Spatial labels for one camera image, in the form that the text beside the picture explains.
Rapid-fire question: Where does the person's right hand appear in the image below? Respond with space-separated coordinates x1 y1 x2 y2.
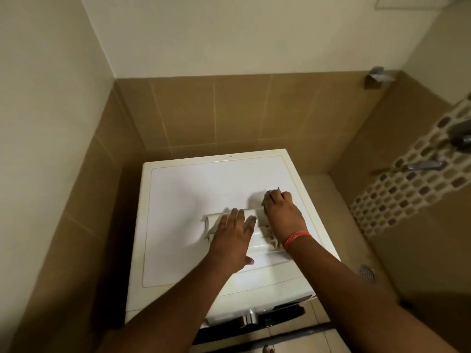
262 190 309 248

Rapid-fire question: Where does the person's left hand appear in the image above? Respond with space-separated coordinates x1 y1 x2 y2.
207 207 258 277

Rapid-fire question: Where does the white washing machine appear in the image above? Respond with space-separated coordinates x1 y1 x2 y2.
125 149 341 345

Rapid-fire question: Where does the person's right forearm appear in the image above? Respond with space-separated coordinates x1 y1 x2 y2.
287 235 459 353

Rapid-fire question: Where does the person's left forearm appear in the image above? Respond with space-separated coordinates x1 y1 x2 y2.
97 259 233 353

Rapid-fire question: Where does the red thread wristband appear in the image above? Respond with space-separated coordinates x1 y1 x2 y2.
282 230 312 253

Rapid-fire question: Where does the chrome shower mixer valve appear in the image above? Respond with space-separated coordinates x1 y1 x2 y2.
450 119 471 152

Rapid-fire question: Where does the chrome wall hook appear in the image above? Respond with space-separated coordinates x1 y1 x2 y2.
363 65 397 89

